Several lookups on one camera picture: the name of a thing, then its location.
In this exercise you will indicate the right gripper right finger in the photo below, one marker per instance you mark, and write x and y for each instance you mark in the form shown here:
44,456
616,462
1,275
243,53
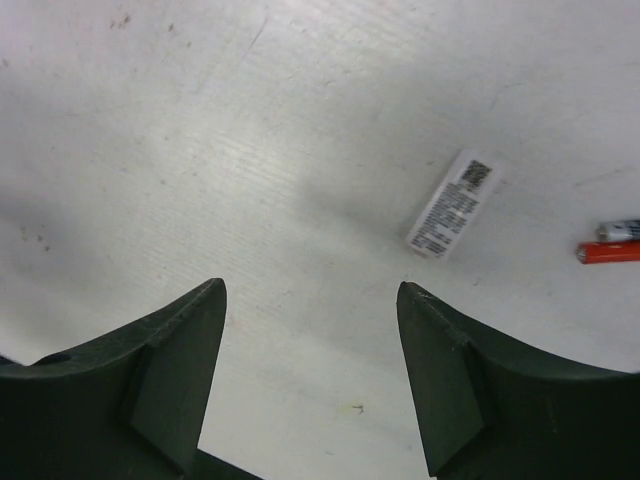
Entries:
489,406

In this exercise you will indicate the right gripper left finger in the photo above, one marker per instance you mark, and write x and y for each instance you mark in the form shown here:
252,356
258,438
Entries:
128,404

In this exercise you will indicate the white battery cover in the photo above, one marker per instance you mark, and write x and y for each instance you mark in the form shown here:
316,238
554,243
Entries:
471,178

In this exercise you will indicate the red battery left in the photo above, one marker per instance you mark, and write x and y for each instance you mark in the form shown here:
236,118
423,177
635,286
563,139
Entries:
600,253

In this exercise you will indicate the orange black battery middle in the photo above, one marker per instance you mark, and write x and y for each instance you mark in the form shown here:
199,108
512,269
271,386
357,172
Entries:
618,231

